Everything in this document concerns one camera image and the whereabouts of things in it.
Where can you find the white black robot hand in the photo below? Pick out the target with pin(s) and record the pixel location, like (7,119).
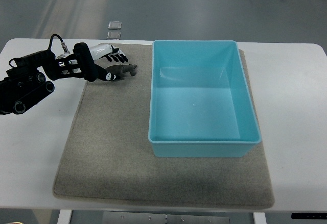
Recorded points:
(86,56)

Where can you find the brown hippo figurine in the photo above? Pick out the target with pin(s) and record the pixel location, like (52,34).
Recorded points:
(125,69)

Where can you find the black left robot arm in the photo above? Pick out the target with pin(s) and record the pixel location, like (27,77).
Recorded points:
(29,80)

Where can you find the blue plastic box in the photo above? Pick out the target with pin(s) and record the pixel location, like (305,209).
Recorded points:
(200,103)

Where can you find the lower floor socket plate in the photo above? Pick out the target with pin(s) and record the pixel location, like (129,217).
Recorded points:
(114,35)

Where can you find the floor socket plate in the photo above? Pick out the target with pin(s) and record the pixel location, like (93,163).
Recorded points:
(114,35)
(114,25)

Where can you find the upper floor socket plate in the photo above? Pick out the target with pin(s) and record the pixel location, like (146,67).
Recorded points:
(114,25)

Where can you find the grey felt mat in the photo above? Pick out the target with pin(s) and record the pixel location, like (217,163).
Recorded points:
(108,157)

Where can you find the black table control panel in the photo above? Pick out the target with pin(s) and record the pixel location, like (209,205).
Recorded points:
(310,215)

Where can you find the metal table base plate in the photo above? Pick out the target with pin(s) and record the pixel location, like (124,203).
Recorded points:
(128,217)

